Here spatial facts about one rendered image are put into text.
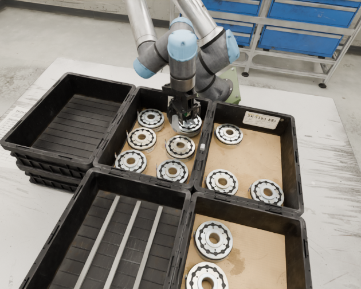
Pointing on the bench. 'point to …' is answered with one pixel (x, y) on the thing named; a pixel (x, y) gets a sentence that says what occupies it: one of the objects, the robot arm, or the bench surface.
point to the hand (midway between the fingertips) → (180, 125)
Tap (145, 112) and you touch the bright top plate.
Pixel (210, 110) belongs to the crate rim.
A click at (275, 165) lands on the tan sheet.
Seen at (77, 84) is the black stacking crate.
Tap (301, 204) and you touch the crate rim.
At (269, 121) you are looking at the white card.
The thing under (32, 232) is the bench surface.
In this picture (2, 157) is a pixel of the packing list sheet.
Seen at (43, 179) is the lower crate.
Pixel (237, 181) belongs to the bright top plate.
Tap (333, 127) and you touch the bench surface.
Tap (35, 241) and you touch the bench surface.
